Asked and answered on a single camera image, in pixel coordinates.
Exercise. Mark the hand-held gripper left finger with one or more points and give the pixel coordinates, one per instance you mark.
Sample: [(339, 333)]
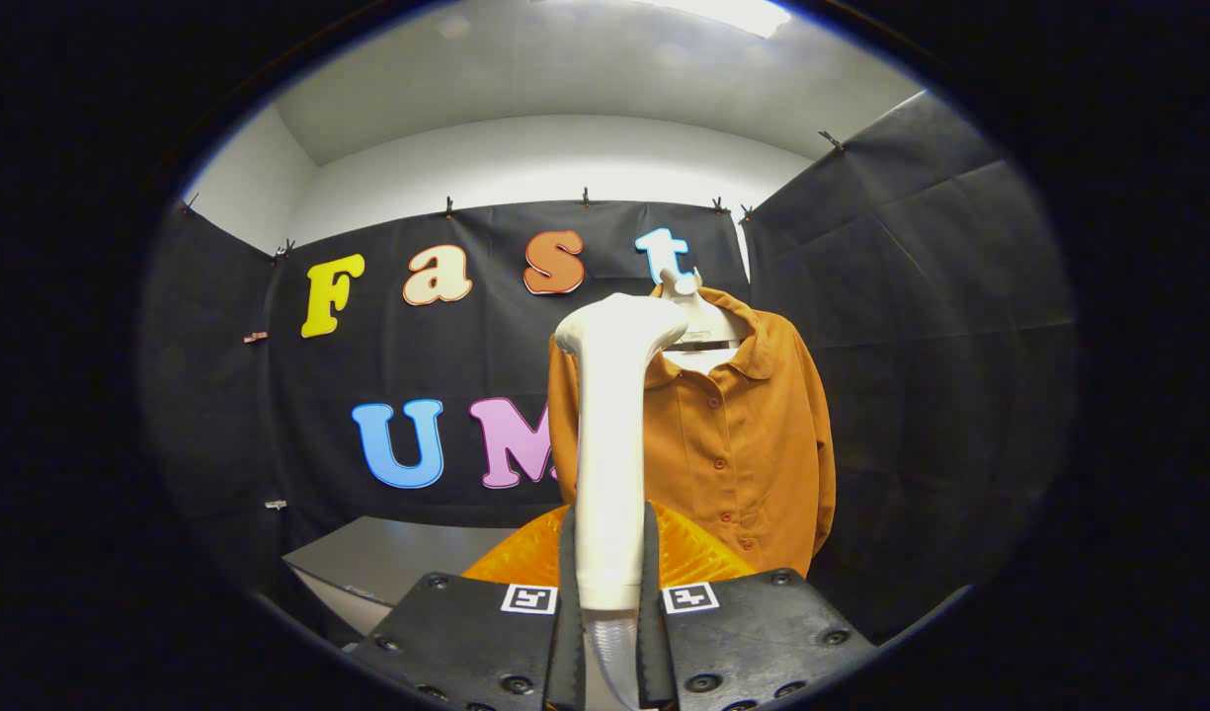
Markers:
[(466, 642)]

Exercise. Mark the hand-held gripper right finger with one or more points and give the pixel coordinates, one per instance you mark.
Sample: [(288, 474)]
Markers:
[(753, 642)]

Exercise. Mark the orange button shirt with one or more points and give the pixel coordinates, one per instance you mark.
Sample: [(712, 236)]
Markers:
[(733, 444)]

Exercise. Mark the white clothes hanger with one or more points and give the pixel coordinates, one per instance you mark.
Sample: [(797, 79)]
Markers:
[(698, 318)]

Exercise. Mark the grey cabinet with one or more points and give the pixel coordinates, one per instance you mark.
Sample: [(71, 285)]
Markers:
[(397, 553)]

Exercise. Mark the long ceiling light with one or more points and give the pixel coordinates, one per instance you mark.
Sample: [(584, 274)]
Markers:
[(733, 15)]

